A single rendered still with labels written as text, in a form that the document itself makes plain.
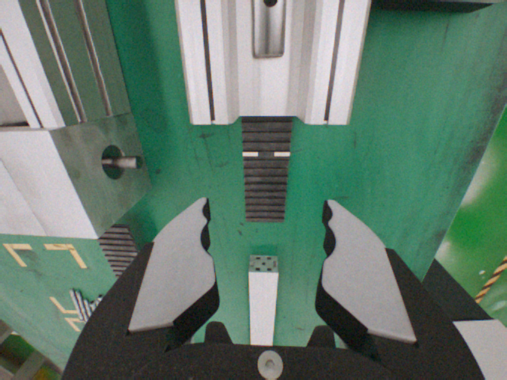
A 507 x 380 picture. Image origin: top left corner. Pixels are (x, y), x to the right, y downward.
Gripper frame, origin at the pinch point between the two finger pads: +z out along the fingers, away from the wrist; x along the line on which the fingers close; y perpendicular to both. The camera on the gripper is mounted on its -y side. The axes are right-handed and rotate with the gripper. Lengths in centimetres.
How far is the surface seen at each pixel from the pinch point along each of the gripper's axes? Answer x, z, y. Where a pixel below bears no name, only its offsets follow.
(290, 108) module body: 1.9, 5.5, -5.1
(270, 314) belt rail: 1.4, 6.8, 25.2
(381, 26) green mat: 9.8, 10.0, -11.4
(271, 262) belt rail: 1.2, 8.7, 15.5
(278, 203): 1.8, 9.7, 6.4
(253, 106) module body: -1.1, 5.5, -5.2
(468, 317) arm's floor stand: 42, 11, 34
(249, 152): -1.7, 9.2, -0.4
